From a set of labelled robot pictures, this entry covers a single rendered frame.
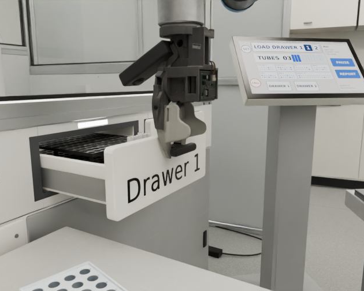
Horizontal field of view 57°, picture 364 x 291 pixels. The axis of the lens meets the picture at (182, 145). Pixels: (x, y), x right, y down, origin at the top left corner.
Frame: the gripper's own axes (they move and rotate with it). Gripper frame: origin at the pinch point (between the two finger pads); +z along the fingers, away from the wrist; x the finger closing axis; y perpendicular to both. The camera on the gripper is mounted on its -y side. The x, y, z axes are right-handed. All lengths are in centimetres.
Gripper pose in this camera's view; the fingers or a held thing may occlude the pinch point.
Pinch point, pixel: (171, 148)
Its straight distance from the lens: 59.2
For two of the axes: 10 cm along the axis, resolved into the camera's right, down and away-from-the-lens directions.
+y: 8.6, 0.9, -5.0
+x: 5.1, -1.6, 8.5
